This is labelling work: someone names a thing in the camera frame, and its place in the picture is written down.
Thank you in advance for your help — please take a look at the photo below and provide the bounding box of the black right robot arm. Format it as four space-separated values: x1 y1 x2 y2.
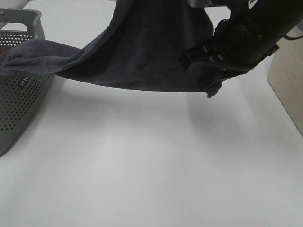
179 0 303 97

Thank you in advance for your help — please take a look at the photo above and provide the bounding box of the dark grey towel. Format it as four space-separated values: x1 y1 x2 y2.
0 0 222 97

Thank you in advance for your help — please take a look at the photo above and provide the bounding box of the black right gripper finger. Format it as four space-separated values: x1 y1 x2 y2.
198 67 222 93

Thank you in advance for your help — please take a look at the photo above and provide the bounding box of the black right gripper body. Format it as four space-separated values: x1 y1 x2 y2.
179 19 279 74

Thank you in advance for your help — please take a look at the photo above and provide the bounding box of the beige fabric storage box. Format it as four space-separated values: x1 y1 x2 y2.
267 38 303 133

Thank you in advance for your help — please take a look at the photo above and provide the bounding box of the grey perforated plastic basket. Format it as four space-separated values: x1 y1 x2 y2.
0 9 54 155

